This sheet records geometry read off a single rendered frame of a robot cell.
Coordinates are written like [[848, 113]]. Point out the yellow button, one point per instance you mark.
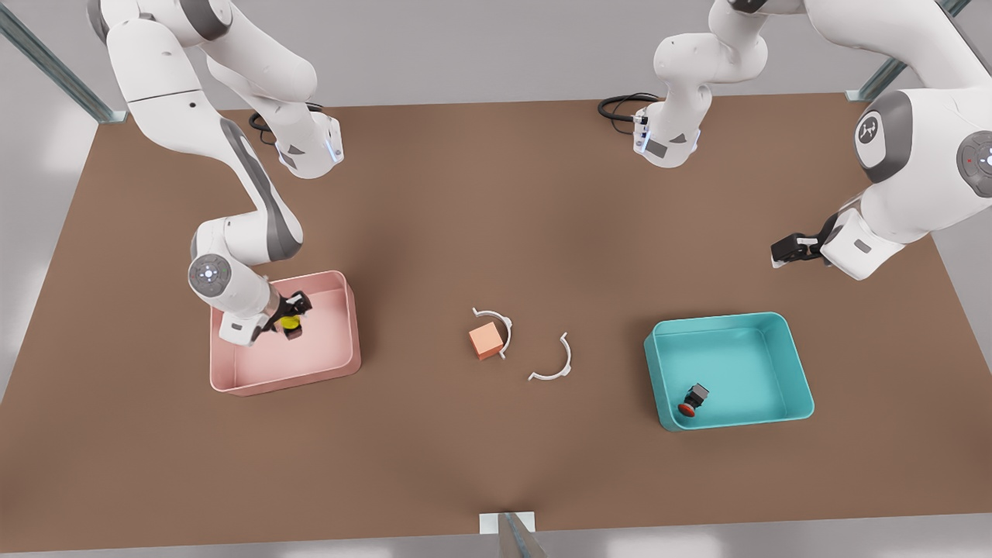
[[291, 323]]

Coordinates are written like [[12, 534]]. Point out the red button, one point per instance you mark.
[[692, 401]]

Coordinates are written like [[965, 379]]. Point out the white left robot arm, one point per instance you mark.
[[922, 155]]

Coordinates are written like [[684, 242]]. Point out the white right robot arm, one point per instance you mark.
[[167, 85]]

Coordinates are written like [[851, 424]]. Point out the pink storage box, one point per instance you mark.
[[318, 353]]

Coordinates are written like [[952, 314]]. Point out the blue storage box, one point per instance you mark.
[[736, 364]]

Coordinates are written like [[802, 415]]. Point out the orange cube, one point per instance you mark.
[[485, 341]]

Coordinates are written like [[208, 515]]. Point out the silver frame post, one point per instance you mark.
[[513, 535], [54, 66], [891, 70]]

